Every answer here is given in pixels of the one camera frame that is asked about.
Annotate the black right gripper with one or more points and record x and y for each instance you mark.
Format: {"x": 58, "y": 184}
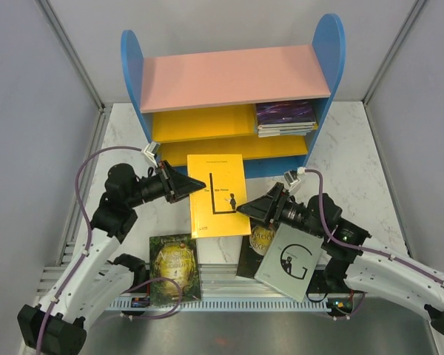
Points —
{"x": 268, "y": 207}

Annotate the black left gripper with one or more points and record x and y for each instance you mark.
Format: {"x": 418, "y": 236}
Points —
{"x": 175, "y": 184}

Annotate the yellow book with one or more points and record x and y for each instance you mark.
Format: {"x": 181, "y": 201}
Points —
{"x": 214, "y": 208}

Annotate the teal ocean cover book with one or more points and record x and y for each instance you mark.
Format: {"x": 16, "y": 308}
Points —
{"x": 296, "y": 129}

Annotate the dark navy book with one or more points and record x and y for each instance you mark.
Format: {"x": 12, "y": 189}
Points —
{"x": 309, "y": 125}

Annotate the purple Robinson Crusoe book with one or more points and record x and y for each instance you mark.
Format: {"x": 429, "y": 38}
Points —
{"x": 284, "y": 112}

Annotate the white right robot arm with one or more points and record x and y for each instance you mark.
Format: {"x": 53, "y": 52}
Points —
{"x": 357, "y": 260}

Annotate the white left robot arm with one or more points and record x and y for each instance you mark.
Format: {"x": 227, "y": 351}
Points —
{"x": 59, "y": 324}

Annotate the black W.S. book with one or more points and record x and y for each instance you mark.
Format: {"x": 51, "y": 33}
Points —
{"x": 253, "y": 249}

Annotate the grey book with letter G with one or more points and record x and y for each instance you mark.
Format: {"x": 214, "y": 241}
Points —
{"x": 290, "y": 261}

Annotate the green forest cover book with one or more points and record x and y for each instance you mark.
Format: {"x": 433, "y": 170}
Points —
{"x": 174, "y": 268}

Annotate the light blue book with barcode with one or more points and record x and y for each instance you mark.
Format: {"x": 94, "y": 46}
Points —
{"x": 276, "y": 134}

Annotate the blue pink yellow bookshelf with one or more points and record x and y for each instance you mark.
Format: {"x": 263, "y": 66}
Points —
{"x": 204, "y": 103}

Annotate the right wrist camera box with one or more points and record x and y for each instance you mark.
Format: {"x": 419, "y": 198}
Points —
{"x": 293, "y": 179}

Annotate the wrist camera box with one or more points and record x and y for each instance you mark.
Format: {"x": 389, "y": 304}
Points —
{"x": 150, "y": 153}
{"x": 293, "y": 179}

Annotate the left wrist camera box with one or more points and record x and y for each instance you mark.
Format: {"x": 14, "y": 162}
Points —
{"x": 150, "y": 153}

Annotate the aluminium frame rail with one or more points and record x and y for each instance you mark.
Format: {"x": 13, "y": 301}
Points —
{"x": 221, "y": 281}

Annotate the white slotted cable duct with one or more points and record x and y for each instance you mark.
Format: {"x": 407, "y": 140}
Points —
{"x": 234, "y": 304}

